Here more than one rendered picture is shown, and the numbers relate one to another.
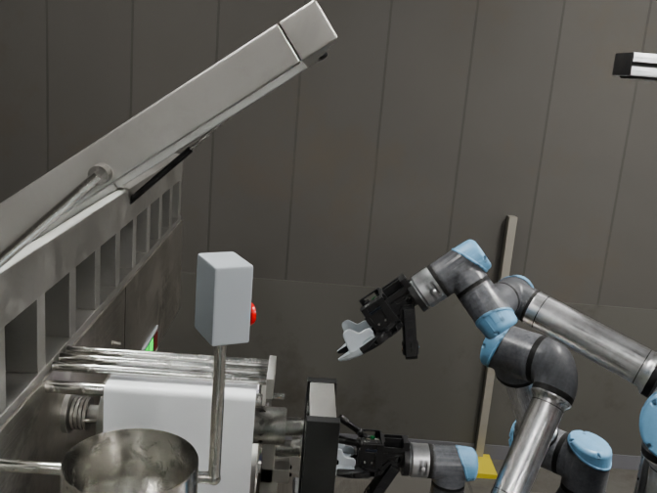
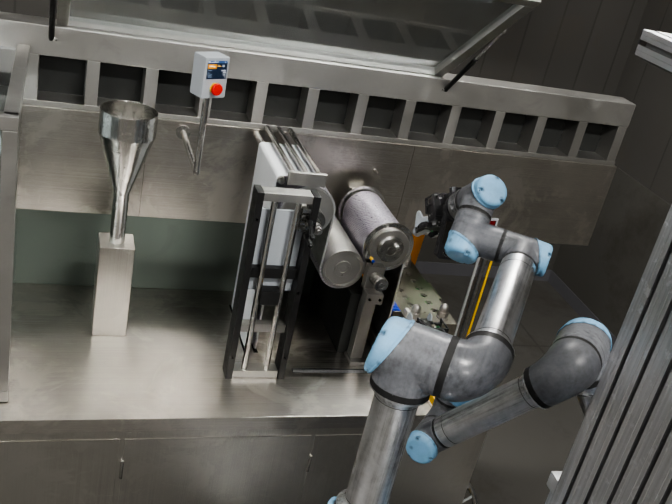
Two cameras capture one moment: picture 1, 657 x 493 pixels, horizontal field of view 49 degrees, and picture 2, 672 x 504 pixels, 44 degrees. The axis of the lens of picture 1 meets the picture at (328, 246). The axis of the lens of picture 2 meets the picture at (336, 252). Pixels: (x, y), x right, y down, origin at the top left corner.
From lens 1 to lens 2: 1.94 m
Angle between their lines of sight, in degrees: 67
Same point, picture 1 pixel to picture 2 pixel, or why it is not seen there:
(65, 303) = (304, 106)
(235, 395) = (275, 171)
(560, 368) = (547, 360)
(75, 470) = (135, 113)
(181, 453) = (151, 125)
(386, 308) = (433, 203)
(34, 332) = (253, 99)
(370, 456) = not seen: hidden behind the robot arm
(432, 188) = not seen: outside the picture
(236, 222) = not seen: outside the picture
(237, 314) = (198, 80)
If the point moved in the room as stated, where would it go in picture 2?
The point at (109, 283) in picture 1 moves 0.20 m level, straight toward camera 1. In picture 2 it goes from (396, 133) to (341, 133)
